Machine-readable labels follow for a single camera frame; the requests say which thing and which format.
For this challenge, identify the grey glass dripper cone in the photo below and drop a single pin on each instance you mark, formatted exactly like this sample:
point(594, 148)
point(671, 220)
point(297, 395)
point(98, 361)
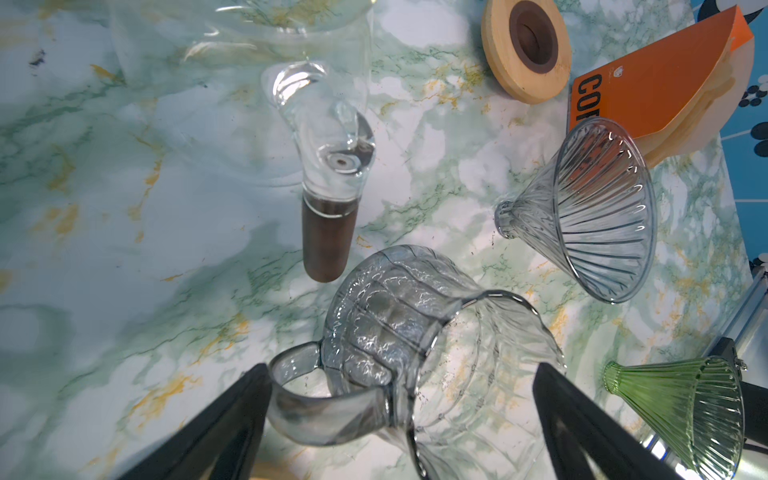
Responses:
point(591, 211)

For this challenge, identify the glass scoop wooden handle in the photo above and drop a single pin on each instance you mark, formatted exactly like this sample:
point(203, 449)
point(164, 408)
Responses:
point(336, 148)

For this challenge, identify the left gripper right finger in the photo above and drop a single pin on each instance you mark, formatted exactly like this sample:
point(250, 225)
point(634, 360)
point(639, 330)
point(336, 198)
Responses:
point(577, 433)

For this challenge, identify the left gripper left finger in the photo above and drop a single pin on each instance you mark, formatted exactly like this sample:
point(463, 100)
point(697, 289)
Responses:
point(223, 439)

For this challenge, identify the green glass dripper cone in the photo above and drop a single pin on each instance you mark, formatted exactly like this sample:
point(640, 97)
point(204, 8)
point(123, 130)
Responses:
point(695, 406)

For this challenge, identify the grey ribbed glass carafe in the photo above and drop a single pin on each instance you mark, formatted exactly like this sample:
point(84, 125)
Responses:
point(416, 352)

